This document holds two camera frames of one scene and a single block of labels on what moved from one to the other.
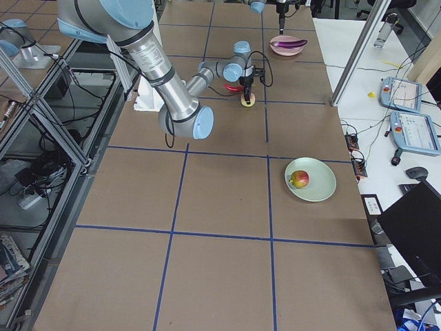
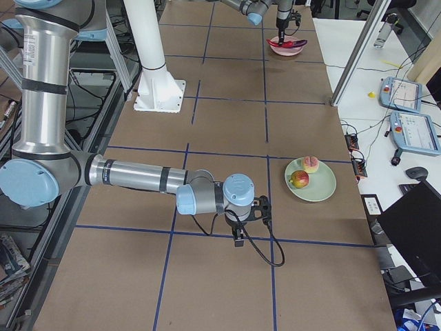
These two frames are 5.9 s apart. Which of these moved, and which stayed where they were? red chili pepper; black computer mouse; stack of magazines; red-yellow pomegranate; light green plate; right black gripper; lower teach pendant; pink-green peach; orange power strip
Moved: red chili pepper; right black gripper; pink-green peach
Stayed: light green plate; orange power strip; red-yellow pomegranate; black computer mouse; lower teach pendant; stack of magazines
